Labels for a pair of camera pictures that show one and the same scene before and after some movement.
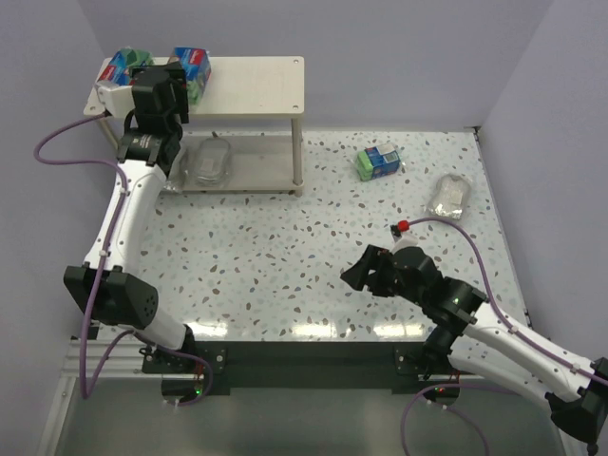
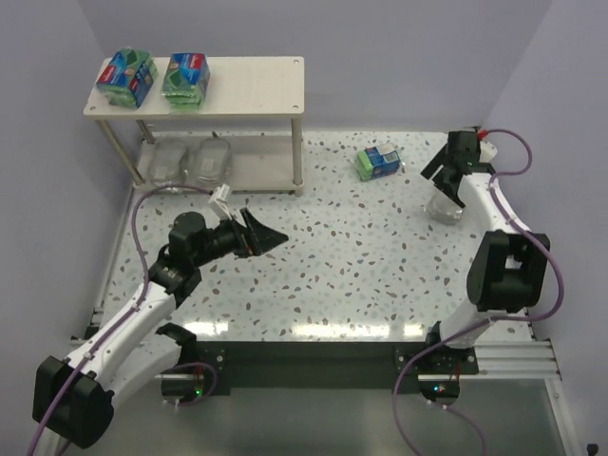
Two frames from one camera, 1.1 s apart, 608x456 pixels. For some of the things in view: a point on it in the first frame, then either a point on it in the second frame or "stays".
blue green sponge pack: (196, 64) stays
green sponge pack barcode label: (376, 161) stays
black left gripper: (176, 88) to (242, 239)
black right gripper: (380, 272) to (452, 172)
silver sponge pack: (213, 161) stays
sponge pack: (117, 71) stays
